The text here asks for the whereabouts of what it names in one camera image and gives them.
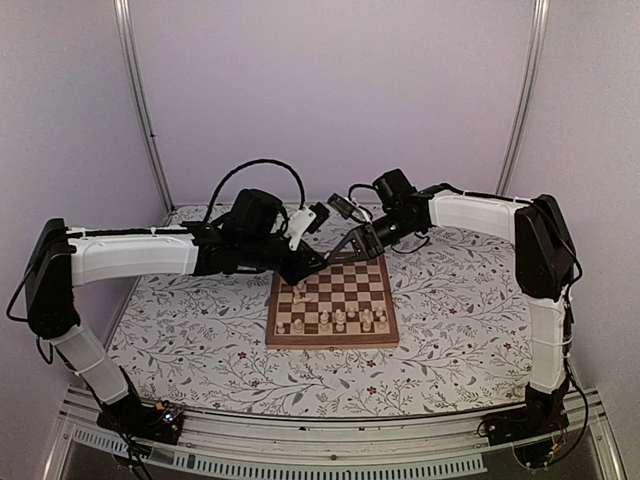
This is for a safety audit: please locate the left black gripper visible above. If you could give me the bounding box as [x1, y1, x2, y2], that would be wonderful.
[241, 236, 328, 288]

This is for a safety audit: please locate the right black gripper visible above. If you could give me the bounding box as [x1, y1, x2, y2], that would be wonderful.
[326, 211, 418, 266]

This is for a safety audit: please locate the wooden chess board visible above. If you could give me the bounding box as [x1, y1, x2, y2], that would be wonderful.
[266, 256, 399, 350]

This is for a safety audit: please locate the light wooden queen piece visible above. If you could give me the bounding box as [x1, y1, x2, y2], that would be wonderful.
[333, 309, 346, 333]

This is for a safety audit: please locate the light wooden king piece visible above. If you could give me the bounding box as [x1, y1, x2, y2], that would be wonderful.
[318, 310, 331, 335]

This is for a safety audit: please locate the light wooden bishop piece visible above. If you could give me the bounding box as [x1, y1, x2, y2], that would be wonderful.
[360, 309, 373, 332]

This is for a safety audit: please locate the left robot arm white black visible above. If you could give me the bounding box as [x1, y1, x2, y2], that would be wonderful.
[16, 189, 329, 434]

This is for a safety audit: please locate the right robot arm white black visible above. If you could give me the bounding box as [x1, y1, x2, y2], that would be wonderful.
[327, 169, 582, 396]

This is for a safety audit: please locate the floral patterned table mat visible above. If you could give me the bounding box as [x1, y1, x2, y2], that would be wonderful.
[108, 227, 561, 418]

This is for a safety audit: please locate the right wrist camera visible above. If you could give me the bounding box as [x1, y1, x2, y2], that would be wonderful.
[327, 193, 371, 223]

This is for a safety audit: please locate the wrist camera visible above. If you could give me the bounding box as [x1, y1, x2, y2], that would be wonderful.
[327, 193, 371, 223]
[285, 202, 330, 251]

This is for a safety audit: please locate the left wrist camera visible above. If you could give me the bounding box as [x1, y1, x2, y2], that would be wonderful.
[285, 202, 330, 251]

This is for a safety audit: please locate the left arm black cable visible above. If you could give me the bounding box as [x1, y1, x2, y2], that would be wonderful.
[205, 158, 307, 226]

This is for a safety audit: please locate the aluminium front rail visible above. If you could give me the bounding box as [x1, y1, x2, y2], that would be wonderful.
[43, 387, 627, 479]

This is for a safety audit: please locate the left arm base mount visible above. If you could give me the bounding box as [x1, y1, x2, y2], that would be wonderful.
[97, 386, 184, 445]

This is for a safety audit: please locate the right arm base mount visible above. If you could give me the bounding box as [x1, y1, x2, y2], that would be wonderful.
[477, 386, 569, 469]

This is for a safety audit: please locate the right aluminium frame post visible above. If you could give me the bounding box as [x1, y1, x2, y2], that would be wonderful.
[495, 0, 551, 196]

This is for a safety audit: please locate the aluminium frame post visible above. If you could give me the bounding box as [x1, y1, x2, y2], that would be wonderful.
[113, 0, 175, 213]
[495, 0, 551, 196]

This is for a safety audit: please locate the left aluminium frame post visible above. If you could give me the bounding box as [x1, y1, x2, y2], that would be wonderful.
[113, 0, 175, 213]

